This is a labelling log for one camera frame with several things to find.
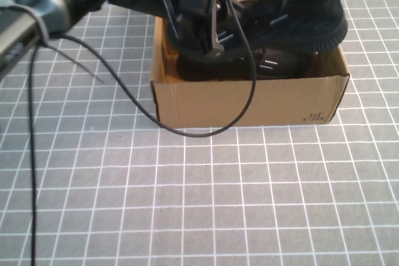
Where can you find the grey white-grid tablecloth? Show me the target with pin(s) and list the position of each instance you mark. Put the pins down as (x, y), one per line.
(93, 200)

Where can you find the black sneaker with upright tongue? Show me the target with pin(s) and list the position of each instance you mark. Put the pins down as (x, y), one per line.
(280, 66)

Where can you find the brown cardboard shoe box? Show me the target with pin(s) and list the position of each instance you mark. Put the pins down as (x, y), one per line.
(218, 104)

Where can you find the black knit lace-up sneaker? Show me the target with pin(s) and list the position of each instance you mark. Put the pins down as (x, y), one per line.
(305, 13)

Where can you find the black zip tie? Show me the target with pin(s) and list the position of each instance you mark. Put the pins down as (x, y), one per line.
(78, 63)

